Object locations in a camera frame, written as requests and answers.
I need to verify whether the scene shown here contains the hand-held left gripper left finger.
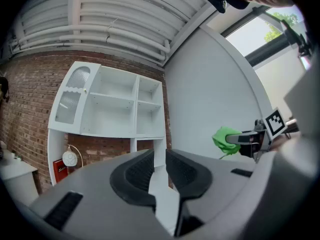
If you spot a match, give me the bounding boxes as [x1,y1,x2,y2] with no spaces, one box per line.
[109,148,157,213]

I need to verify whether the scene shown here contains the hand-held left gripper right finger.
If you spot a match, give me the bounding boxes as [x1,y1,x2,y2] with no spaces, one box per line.
[165,148,214,237]

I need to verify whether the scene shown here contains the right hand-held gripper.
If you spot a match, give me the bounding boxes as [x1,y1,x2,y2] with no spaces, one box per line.
[225,107,288,162]

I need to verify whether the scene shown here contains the green cloth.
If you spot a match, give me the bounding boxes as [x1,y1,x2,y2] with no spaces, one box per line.
[211,125,243,160]

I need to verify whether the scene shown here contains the white shelving cabinet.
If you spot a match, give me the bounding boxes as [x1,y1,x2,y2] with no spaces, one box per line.
[47,60,181,236]

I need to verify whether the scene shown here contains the red book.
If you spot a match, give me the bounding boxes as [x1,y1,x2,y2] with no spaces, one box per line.
[52,159,69,184]

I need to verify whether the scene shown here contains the white ribbed glass cabinet door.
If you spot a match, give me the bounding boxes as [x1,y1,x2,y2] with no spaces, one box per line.
[48,60,102,135]

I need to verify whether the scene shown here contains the white side cabinet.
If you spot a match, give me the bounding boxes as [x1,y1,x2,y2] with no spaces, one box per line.
[0,147,39,208]

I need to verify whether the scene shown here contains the window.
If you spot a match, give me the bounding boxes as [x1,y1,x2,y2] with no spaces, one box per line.
[223,5,309,68]

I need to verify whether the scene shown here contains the black body-worn box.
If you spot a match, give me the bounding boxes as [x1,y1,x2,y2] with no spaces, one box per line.
[279,19,314,58]

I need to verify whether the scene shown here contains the white ceiling pipes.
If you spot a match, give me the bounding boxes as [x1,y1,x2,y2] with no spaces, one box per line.
[9,0,218,68]

